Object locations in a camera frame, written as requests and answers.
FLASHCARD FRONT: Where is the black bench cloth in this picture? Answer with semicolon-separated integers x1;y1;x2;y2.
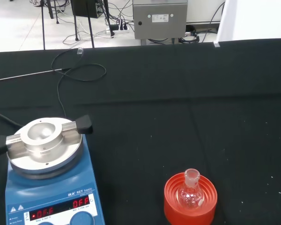
0;37;281;225

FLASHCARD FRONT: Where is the white power strip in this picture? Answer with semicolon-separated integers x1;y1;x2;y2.
105;24;130;35

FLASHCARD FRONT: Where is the grey metal cabinet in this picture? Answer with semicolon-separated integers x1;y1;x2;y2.
133;0;188;40

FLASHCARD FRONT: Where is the black tripod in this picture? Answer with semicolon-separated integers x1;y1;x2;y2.
39;0;60;51
71;0;115;49

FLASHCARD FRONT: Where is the black box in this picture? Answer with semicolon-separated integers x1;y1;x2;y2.
71;0;104;18

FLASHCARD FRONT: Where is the blue base magnetic stirrer heater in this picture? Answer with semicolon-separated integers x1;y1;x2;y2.
0;114;106;225

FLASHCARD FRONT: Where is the thin metal probe rod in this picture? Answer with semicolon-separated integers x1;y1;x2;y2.
0;67;70;83

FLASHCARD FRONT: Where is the white board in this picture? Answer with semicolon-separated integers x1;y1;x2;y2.
216;0;281;43

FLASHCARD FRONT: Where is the thin black probe cable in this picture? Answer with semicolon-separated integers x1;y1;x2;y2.
51;48;107;118

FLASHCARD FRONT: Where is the red ribbed flask support ring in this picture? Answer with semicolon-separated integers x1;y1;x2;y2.
163;172;218;225

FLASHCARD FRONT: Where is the black heater power cable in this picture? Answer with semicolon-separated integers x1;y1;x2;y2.
0;111;23;128

